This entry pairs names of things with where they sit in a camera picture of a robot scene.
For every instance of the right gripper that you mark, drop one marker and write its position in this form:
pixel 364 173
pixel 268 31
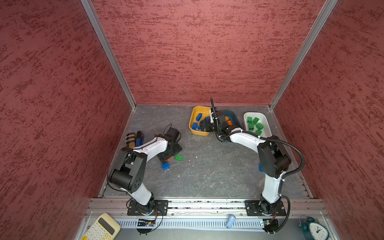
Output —
pixel 203 125

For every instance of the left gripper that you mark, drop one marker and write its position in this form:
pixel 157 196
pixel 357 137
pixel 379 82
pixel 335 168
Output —
pixel 163 157

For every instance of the blue long lego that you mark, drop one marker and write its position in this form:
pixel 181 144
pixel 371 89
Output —
pixel 199 116

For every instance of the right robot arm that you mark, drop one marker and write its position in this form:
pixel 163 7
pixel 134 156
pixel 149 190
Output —
pixel 273 156

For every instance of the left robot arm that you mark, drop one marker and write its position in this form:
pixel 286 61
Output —
pixel 127 170

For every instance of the yellow plastic bin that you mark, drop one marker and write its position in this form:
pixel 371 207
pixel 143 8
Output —
pixel 205 113

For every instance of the teal plastic bin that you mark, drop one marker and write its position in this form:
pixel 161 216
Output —
pixel 232 117

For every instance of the blue pen-like object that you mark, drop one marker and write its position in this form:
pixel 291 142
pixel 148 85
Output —
pixel 139 138

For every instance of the plaid checkered pouch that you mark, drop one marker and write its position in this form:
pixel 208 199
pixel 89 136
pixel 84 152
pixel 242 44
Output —
pixel 131 140

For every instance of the white plastic bin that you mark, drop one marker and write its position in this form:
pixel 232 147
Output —
pixel 263 120

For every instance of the light blue small cylinder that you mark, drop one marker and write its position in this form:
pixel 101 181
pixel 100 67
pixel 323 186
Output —
pixel 231 220

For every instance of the cream calculator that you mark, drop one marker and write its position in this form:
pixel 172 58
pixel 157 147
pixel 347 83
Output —
pixel 104 228

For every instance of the teal alarm clock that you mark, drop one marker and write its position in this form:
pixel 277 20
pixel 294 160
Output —
pixel 313 230

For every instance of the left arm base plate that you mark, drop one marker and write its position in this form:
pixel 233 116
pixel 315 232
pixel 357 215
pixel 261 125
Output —
pixel 154 207

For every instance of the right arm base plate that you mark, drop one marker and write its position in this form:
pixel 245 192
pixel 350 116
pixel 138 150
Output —
pixel 264 208

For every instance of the white slotted cable duct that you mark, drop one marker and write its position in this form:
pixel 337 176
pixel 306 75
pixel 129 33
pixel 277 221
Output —
pixel 247 225

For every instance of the aluminium front rail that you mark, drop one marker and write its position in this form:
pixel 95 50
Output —
pixel 205 208

